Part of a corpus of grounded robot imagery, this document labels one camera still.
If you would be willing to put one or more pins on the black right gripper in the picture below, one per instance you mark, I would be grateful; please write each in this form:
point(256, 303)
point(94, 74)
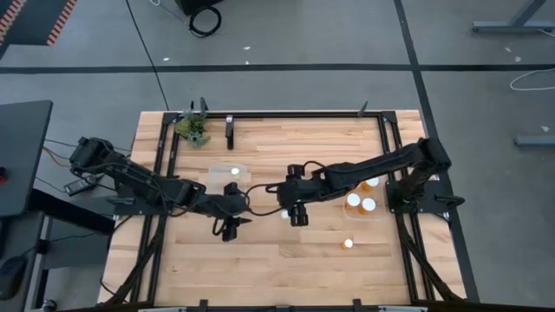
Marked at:
point(297, 193)

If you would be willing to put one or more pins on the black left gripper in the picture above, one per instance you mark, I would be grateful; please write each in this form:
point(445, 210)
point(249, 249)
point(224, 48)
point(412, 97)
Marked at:
point(234, 206)

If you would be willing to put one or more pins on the small yellow pill bottle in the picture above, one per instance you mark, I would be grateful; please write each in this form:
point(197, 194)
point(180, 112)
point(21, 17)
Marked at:
point(284, 214)
point(235, 171)

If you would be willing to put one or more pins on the small orange pill bottle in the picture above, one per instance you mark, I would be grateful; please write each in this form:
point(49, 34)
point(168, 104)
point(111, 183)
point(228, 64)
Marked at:
point(348, 243)

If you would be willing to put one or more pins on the large orange pill bottle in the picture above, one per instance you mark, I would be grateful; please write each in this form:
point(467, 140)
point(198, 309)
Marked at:
point(353, 199)
point(368, 204)
point(373, 182)

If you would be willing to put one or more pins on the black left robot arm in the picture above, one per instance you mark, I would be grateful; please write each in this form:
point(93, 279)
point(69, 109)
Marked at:
point(143, 186)

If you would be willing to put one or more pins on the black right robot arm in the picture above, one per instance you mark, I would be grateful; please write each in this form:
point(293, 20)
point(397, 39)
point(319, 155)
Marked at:
point(373, 167)

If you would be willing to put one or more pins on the clear plastic bin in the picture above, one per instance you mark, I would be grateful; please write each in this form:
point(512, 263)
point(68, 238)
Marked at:
point(378, 216)
point(217, 173)

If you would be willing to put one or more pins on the small green artificial plant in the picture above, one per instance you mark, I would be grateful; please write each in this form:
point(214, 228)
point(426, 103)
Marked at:
point(193, 128)

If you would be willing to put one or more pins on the black power adapter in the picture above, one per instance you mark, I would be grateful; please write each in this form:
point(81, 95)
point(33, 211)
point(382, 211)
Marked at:
point(80, 185)

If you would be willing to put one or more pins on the dark grey desk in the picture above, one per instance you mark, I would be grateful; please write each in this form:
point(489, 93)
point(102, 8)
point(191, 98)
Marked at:
point(21, 151)

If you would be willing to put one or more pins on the black computer mouse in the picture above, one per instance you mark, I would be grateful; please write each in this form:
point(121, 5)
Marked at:
point(12, 277)

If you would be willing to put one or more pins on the grey table foot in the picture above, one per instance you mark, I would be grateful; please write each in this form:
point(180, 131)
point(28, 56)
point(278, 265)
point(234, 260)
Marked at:
point(507, 27)
point(535, 140)

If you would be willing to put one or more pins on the black orange-striped floor mat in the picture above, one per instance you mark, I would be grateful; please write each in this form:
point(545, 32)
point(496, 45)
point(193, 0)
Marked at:
point(34, 21)

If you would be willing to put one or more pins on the black bar bracket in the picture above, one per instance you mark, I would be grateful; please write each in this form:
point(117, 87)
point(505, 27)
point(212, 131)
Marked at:
point(230, 136)

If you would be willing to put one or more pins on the black aluminium table frame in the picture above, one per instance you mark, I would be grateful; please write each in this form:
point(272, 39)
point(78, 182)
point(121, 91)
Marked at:
point(303, 115)

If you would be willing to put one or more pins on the black frame clamp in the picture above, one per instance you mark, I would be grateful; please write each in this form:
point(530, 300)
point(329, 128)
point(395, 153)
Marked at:
point(363, 109)
point(203, 106)

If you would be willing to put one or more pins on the grey cart frame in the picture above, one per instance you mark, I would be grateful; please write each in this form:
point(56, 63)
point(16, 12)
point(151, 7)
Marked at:
point(73, 255)

